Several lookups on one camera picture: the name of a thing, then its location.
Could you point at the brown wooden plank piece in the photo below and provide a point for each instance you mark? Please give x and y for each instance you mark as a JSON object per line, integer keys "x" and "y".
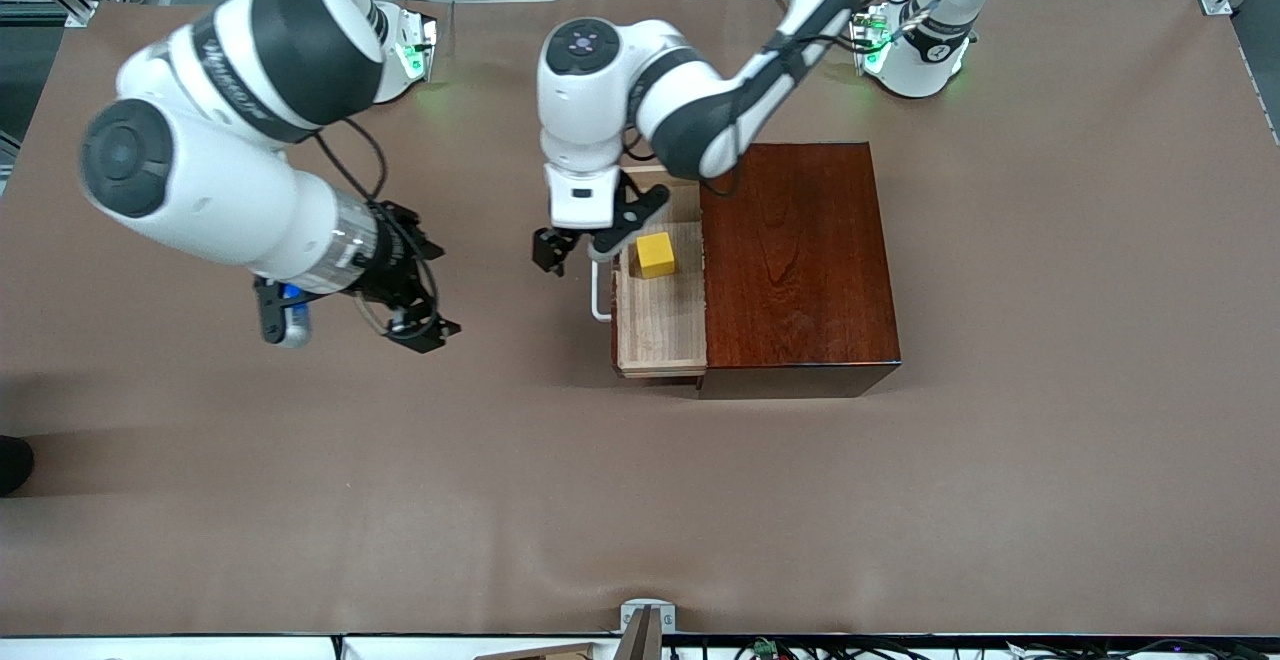
{"x": 540, "y": 652}

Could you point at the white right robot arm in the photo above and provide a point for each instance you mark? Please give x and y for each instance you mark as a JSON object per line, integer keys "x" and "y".
{"x": 200, "y": 180}

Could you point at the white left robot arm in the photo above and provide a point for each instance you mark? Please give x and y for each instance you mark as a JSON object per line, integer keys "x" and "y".
{"x": 590, "y": 110}

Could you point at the light wood drawer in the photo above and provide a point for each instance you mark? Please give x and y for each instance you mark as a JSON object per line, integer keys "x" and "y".
{"x": 665, "y": 320}

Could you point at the brown table cover mat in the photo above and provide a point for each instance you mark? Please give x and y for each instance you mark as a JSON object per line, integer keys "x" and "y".
{"x": 400, "y": 500}

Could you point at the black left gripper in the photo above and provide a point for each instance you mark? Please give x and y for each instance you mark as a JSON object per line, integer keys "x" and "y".
{"x": 549, "y": 247}

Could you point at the dark red wooden cabinet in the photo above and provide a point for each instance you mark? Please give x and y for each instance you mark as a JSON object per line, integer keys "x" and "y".
{"x": 800, "y": 260}

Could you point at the black ribbed round object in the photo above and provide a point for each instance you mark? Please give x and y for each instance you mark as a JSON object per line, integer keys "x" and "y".
{"x": 12, "y": 465}

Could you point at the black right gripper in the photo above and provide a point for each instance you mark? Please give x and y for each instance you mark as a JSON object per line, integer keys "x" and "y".
{"x": 393, "y": 268}

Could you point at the yellow wooden block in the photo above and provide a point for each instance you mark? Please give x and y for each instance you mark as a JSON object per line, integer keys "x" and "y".
{"x": 656, "y": 254}

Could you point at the grey metal table bracket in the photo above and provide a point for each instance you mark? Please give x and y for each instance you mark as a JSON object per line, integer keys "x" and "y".
{"x": 648, "y": 612}

